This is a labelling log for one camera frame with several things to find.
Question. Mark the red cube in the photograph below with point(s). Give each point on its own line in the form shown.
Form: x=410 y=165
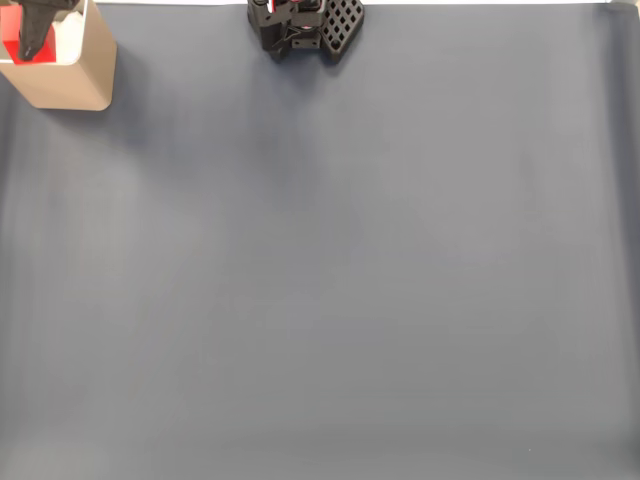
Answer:
x=46 y=52

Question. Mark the beige box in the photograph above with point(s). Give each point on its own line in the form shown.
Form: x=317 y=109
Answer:
x=75 y=85

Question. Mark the white crumpled paper padding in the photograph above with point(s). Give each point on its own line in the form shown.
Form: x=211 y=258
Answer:
x=67 y=42

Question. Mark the grey-blue table mat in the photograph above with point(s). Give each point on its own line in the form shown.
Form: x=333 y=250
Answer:
x=300 y=275

